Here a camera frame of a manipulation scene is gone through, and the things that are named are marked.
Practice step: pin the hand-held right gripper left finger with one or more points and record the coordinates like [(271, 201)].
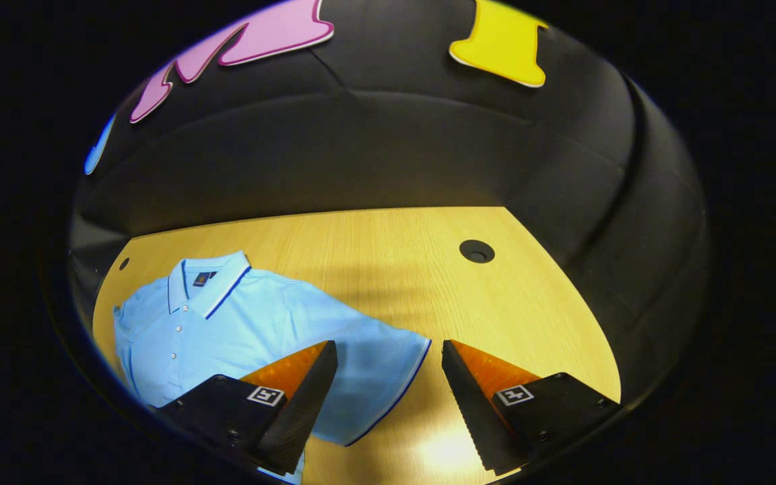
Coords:
[(304, 411)]

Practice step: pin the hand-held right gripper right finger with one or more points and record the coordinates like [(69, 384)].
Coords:
[(472, 411)]

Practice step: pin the light blue T-shirt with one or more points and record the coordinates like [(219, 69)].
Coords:
[(240, 330)]

